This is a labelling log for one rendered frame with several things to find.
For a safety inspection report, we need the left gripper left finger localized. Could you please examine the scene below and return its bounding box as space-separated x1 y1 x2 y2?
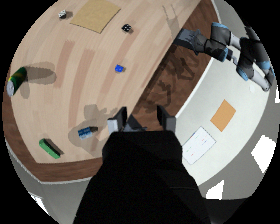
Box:
106 106 128 135

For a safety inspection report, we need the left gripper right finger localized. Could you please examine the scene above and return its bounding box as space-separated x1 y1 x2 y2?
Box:
156 104 177 133

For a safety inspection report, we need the tan mat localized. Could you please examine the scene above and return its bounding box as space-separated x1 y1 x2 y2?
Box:
69 0 122 34

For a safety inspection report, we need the blue box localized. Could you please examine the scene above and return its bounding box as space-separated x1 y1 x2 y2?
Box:
77 125 99 140

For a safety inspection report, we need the whiteboard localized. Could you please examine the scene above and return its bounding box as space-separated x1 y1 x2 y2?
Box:
181 125 217 165

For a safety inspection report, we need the wooden table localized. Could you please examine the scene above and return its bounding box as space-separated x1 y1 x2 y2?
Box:
5 0 203 165

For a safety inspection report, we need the orange board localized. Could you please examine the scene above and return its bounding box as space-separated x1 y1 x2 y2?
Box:
209 98 237 133

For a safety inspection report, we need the green block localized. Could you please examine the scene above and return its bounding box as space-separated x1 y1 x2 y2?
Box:
38 138 62 160

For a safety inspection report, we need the green can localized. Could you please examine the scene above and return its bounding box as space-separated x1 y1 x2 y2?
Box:
6 66 28 98

